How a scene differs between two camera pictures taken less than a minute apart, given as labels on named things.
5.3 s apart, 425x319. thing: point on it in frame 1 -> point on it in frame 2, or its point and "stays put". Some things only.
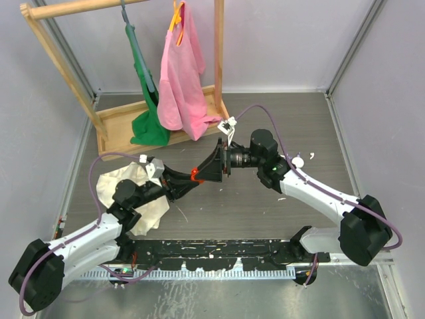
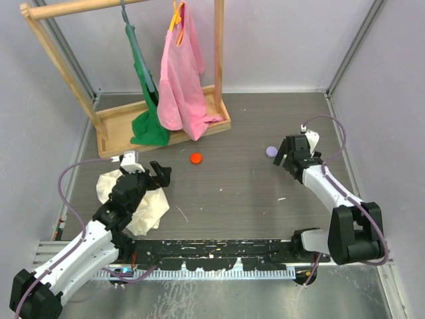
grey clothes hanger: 150,80 stays put
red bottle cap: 194,171 -> 196,158
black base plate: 254,254 stays put
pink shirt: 180,102 stays put
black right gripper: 212,170 -> 281,153
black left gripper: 170,175 -> 161,173
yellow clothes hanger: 176,19 stays put
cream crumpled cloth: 152,212 stays put
